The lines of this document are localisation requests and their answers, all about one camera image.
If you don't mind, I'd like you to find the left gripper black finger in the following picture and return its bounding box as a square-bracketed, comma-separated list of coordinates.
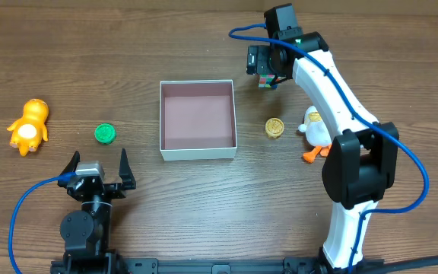
[58, 151, 80, 187]
[119, 148, 136, 190]

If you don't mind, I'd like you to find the multicoloured puzzle cube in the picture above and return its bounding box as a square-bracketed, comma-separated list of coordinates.
[258, 75, 277, 89]

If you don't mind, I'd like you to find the white plush duck toy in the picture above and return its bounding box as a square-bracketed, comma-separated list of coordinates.
[298, 106, 332, 163]

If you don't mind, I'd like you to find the white box pink interior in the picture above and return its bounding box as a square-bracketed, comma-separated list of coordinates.
[160, 80, 237, 161]

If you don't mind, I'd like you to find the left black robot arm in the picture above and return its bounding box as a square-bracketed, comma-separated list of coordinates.
[50, 150, 136, 274]

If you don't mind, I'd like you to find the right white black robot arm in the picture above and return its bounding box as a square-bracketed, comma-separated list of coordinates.
[246, 24, 399, 273]

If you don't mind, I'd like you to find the green round wheel toy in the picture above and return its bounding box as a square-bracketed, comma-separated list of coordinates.
[94, 123, 116, 145]

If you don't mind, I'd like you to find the orange dinosaur figure toy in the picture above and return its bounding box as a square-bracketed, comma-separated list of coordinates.
[7, 98, 49, 157]

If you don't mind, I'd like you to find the left blue cable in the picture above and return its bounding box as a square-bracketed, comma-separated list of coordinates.
[8, 171, 78, 274]

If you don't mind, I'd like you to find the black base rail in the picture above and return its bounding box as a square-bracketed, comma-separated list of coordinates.
[50, 257, 383, 274]

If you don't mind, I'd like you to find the thick black cable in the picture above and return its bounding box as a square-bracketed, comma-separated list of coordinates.
[370, 251, 438, 274]

